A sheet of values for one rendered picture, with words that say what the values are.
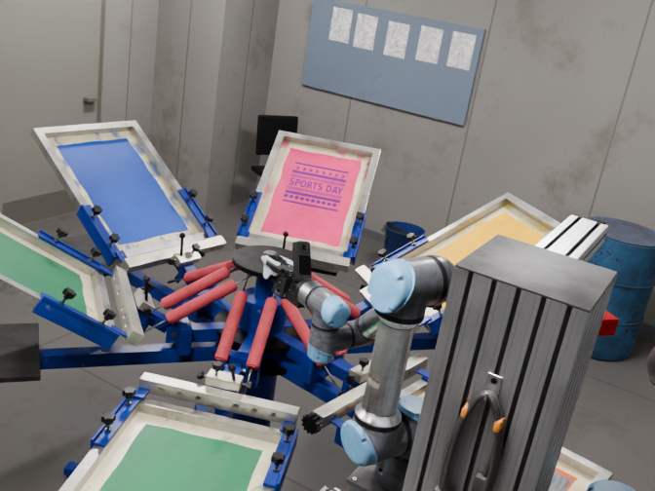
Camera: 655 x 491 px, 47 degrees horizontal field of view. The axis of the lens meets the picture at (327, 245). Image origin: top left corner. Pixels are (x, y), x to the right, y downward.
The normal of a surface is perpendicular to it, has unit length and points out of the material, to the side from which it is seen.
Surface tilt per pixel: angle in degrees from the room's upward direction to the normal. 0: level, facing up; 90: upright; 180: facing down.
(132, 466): 0
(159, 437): 0
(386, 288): 83
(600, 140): 90
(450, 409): 90
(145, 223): 32
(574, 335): 90
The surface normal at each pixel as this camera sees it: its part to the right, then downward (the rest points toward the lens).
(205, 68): -0.51, 0.24
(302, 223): 0.04, -0.61
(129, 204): 0.53, -0.60
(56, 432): 0.15, -0.92
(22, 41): 0.85, 0.31
